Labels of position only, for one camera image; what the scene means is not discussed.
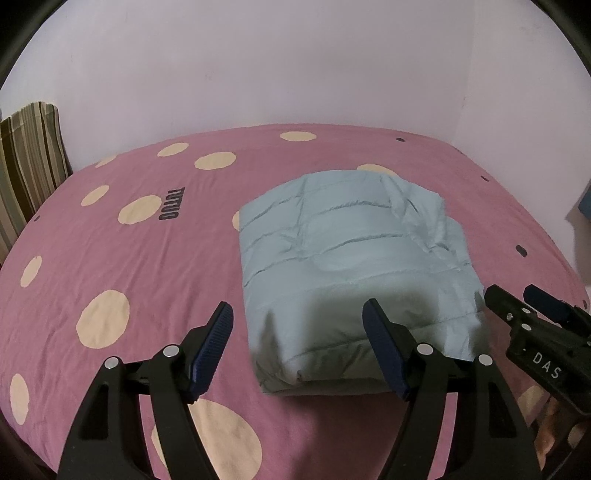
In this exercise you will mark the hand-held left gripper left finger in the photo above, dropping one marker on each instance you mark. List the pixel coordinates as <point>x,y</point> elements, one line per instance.
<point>212,346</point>

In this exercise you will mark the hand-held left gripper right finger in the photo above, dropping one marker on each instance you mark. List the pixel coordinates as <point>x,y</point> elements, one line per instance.
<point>388,353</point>

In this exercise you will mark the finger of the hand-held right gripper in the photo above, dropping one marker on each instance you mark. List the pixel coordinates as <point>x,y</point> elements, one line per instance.
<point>505,304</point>
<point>547,300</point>

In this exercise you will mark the light blue puffer jacket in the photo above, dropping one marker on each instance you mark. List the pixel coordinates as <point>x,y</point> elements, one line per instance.
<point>351,267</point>

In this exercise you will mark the person's right hand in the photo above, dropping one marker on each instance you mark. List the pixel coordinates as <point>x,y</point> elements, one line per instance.
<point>556,427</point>

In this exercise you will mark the pink polka dot bed sheet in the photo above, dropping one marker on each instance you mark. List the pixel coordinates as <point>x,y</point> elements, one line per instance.
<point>138,277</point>

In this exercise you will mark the dark blue cloth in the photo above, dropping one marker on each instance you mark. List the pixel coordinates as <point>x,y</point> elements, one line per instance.
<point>585,203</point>

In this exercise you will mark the striped cushion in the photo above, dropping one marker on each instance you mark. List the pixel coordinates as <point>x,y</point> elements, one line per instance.
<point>27,166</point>

